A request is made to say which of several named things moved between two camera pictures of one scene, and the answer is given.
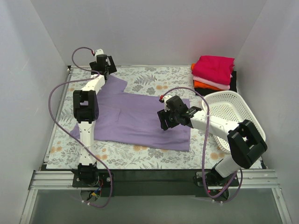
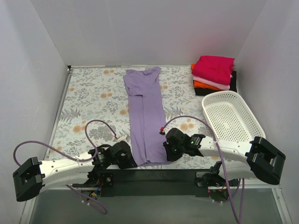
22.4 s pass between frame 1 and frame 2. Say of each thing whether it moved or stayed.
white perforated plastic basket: stayed
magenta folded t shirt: stayed
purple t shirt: moved
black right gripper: moved
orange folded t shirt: stayed
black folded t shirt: stayed
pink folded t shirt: stayed
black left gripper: moved
